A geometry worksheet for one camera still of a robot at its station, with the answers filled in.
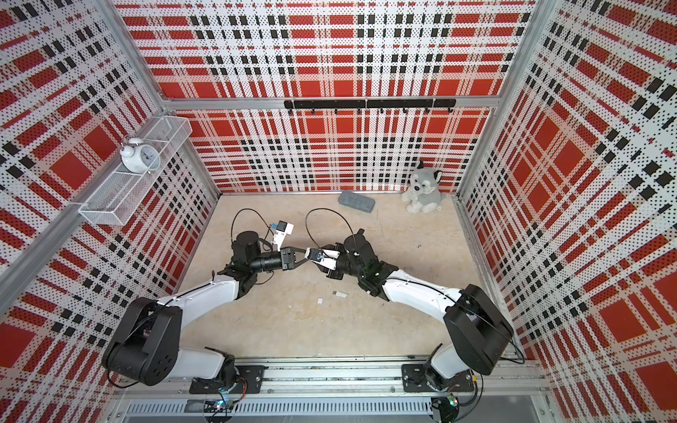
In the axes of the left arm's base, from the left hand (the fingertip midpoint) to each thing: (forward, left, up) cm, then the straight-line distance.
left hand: (317, 255), depth 79 cm
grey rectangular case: (+37, -12, -16) cm, 42 cm away
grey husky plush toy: (+32, -39, -6) cm, 51 cm away
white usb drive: (-5, -7, -19) cm, 20 cm away
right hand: (+1, -2, 0) cm, 2 cm away
